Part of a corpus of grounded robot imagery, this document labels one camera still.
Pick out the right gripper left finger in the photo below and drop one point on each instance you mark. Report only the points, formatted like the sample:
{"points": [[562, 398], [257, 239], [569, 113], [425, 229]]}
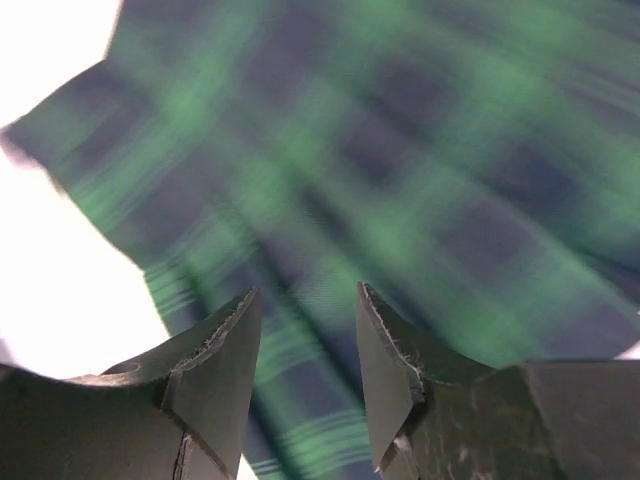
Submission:
{"points": [[177, 411]]}

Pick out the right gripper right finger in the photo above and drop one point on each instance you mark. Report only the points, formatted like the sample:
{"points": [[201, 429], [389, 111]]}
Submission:
{"points": [[435, 414]]}

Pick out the green plaid skirt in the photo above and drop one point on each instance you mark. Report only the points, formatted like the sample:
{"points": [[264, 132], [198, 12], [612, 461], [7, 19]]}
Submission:
{"points": [[476, 162]]}

